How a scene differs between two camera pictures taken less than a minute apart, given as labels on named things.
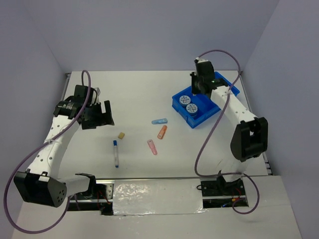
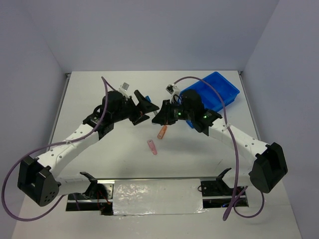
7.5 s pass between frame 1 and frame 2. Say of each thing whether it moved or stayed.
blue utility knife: moved
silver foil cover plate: stayed
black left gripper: moved
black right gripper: moved
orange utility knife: stayed
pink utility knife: stayed
